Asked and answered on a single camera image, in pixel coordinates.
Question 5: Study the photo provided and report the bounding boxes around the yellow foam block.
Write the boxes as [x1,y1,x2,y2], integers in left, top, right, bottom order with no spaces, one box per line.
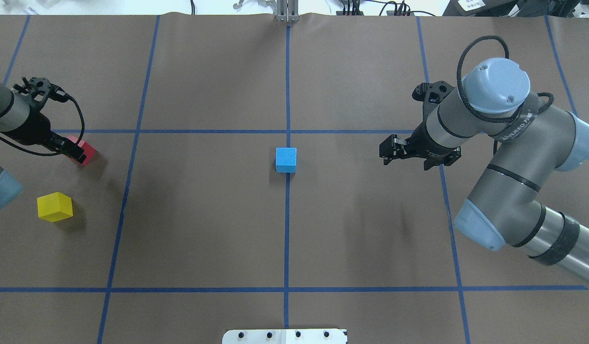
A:
[36,192,74,223]

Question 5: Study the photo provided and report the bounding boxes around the white camera stand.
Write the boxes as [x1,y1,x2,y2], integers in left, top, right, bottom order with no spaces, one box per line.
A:
[222,328,348,344]

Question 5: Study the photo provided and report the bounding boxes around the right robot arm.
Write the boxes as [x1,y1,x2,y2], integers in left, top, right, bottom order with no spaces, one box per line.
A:
[379,57,589,287]

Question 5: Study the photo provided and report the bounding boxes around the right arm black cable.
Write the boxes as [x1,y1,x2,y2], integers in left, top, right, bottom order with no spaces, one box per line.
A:
[456,35,556,126]

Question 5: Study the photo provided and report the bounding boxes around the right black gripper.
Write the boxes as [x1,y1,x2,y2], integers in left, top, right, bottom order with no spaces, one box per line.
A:
[379,123,461,171]

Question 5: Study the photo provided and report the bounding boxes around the blue foam block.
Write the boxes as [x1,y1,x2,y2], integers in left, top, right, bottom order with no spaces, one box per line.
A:
[275,147,297,173]

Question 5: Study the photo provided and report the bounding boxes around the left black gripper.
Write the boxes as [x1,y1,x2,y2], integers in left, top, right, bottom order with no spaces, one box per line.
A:
[17,111,87,163]

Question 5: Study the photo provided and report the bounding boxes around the red foam block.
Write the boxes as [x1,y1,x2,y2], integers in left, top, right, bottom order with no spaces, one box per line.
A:
[67,135,97,166]

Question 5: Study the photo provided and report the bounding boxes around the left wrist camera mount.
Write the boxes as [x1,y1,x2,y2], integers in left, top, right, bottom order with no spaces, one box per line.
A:
[11,77,71,111]

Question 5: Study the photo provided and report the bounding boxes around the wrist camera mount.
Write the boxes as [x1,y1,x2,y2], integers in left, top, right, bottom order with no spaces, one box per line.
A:
[11,77,71,111]
[411,81,455,122]

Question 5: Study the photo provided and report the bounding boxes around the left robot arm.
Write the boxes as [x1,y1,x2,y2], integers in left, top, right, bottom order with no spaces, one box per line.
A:
[0,77,94,165]

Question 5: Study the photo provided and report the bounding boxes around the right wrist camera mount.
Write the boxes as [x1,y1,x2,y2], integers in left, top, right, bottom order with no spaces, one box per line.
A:
[411,81,455,122]

